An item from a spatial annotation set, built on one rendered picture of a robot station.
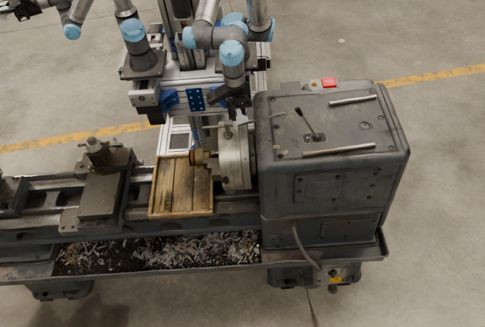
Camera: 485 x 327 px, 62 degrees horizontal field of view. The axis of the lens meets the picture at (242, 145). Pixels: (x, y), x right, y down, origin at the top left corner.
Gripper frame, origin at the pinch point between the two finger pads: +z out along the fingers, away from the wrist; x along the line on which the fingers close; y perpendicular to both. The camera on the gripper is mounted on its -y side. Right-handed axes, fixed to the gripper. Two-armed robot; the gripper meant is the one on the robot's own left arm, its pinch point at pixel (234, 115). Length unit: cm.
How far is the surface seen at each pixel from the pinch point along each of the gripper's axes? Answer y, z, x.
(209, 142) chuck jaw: -12.6, 22.1, 3.7
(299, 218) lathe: 24, 48, -25
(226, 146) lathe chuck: -4.4, 13.3, -4.9
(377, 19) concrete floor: 149, 166, 237
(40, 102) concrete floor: -188, 155, 159
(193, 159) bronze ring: -20.3, 25.6, -1.9
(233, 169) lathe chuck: -2.7, 19.3, -12.9
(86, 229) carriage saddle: -72, 42, -23
